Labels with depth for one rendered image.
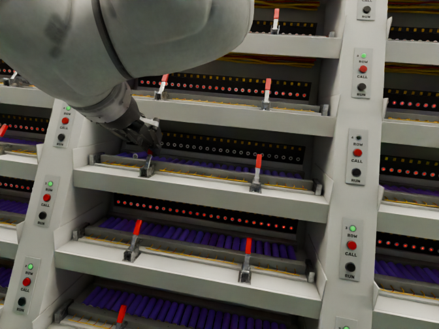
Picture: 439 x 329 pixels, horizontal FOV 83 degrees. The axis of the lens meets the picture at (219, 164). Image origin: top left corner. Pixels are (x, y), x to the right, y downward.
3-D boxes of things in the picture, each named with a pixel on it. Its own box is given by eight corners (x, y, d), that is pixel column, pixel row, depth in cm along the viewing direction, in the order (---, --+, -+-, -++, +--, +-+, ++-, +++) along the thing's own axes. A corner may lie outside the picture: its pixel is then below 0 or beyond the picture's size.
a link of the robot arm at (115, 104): (108, 111, 35) (127, 129, 40) (125, 57, 37) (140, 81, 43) (49, 105, 36) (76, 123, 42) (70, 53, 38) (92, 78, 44)
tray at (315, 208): (326, 224, 54) (334, 181, 52) (73, 186, 62) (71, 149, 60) (308, 193, 73) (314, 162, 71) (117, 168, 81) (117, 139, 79)
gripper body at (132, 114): (78, 119, 41) (107, 140, 50) (125, 124, 40) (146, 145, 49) (91, 80, 44) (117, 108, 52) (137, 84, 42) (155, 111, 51)
